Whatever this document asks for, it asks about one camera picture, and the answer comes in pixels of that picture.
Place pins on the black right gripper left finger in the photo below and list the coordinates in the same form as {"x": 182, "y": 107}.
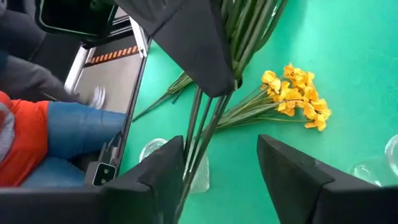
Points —
{"x": 93, "y": 205}

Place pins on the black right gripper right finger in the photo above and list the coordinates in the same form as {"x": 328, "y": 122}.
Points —
{"x": 326, "y": 199}

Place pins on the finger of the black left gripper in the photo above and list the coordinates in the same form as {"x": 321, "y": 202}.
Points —
{"x": 192, "y": 46}

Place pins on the red artificial flower bunch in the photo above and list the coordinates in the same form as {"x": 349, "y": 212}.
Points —
{"x": 245, "y": 37}

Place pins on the round clear glass vase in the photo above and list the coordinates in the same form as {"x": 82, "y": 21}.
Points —
{"x": 365, "y": 172}

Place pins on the square cut glass vase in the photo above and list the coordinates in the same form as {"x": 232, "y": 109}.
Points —
{"x": 202, "y": 174}

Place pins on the orange black hazard tape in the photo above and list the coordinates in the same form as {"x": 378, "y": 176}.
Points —
{"x": 112, "y": 55}

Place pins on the person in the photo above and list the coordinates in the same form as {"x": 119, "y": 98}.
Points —
{"x": 28, "y": 77}
{"x": 71, "y": 130}

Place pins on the green table mat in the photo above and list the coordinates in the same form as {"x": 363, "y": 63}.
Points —
{"x": 342, "y": 62}

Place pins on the silver aluminium bracket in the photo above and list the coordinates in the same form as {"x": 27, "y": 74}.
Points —
{"x": 140, "y": 37}

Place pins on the silver aluminium post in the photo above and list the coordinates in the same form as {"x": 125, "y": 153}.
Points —
{"x": 76, "y": 70}

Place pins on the black table frame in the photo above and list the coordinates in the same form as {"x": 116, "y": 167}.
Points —
{"x": 133, "y": 105}

